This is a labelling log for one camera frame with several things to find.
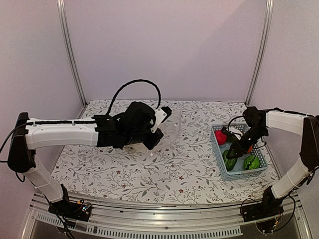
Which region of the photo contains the light blue plastic basket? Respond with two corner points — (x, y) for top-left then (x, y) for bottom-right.
(211, 123), (268, 181)

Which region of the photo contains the clear zip top bag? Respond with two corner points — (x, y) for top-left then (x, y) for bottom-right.
(131, 111), (181, 157)

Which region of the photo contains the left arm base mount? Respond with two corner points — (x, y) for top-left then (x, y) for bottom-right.
(48, 184), (92, 222)

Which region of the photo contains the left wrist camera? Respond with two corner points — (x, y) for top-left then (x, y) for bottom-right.
(150, 107), (172, 133)

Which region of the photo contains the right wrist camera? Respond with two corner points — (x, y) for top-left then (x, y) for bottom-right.
(221, 126), (243, 143)

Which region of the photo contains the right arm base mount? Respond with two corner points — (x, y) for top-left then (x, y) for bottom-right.
(240, 187), (284, 234)

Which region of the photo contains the aluminium post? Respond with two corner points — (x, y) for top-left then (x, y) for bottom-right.
(245, 0), (274, 106)
(56, 0), (88, 107)

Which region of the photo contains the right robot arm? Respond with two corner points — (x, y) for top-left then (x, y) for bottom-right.
(227, 107), (319, 217)

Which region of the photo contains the aluminium front rail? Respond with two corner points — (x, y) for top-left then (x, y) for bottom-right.
(21, 193), (313, 239)

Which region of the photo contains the left aluminium post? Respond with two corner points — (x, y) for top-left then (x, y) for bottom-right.
(56, 0), (88, 107)

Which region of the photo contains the green toy watermelon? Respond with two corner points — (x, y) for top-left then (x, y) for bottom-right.
(243, 155), (260, 170)

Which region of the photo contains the floral tablecloth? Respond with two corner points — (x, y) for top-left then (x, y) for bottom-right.
(52, 101), (278, 204)

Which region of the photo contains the right aluminium post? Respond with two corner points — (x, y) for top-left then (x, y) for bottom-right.
(245, 0), (274, 106)

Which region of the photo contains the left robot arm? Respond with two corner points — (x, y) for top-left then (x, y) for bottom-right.
(7, 102), (171, 216)

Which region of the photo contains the left black cable loop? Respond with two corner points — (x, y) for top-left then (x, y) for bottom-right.
(107, 79), (161, 117)

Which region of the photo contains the green toy bell pepper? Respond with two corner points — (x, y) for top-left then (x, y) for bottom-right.
(222, 149), (238, 172)

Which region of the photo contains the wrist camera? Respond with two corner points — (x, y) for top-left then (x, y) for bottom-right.
(150, 107), (172, 133)
(221, 126), (243, 143)

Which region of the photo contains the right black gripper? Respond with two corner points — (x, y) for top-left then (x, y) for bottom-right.
(227, 126), (268, 159)

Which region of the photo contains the red toy apple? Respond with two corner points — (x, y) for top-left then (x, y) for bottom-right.
(214, 130), (227, 145)

